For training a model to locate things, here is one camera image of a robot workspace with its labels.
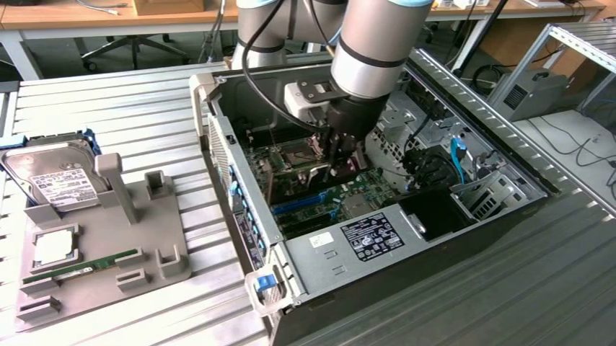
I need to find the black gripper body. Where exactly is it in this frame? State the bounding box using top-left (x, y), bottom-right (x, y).
top-left (325, 95), bottom-right (387, 141)

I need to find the green graphics card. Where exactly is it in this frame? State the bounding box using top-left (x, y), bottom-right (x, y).
top-left (266, 154), bottom-right (374, 205)

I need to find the CPU socket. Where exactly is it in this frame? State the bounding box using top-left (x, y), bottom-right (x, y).
top-left (277, 143), bottom-right (316, 169)

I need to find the silver disk bay cage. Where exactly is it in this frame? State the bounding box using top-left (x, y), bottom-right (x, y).
top-left (368, 97), bottom-right (467, 177)

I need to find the green motherboard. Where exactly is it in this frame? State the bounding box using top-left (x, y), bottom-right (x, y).
top-left (240, 124), bottom-right (411, 241)

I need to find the blue expansion slot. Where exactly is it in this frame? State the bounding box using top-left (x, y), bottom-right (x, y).
top-left (272, 194), bottom-right (325, 216)

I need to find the silver power supply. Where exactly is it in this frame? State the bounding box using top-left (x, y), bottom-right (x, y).
top-left (281, 205), bottom-right (428, 296)

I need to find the perforated silver disk bay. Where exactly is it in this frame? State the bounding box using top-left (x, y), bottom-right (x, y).
top-left (449, 169), bottom-right (550, 223)

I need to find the black stand pole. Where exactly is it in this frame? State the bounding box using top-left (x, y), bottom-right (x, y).
top-left (449, 0), bottom-right (511, 75)

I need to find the grey metal equipment box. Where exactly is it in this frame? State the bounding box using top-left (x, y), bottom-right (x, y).
top-left (500, 70), bottom-right (574, 123)

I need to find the open black PC case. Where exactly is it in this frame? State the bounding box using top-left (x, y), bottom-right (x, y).
top-left (189, 43), bottom-right (564, 346)

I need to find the brown cardboard box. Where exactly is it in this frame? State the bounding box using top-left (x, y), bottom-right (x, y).
top-left (133, 0), bottom-right (206, 16)

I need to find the blue disk caddy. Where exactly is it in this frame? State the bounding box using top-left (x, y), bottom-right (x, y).
top-left (0, 126), bottom-right (103, 161)

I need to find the grey parts rack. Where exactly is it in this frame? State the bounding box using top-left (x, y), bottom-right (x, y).
top-left (14, 152), bottom-right (195, 333)

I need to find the silver hard disk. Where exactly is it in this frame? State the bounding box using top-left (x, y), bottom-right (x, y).
top-left (0, 140), bottom-right (110, 213)

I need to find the loose green RAM stick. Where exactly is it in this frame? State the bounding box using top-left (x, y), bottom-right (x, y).
top-left (22, 248), bottom-right (139, 285)

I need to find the silver CPU chip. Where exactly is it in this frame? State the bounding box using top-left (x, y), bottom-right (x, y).
top-left (32, 232), bottom-right (79, 268)

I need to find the wooden top office desk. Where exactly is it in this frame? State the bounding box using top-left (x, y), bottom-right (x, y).
top-left (0, 0), bottom-right (608, 82)

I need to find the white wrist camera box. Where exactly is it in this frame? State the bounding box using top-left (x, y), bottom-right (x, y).
top-left (282, 81), bottom-right (346, 122)

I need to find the blue disk wire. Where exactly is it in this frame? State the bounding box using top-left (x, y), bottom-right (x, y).
top-left (449, 136), bottom-right (472, 187)

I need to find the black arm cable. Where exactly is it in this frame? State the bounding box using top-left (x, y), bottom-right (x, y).
top-left (240, 0), bottom-right (333, 133)

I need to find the aluminium frame shelf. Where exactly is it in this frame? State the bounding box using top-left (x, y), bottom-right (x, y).
top-left (485, 19), bottom-right (616, 112)

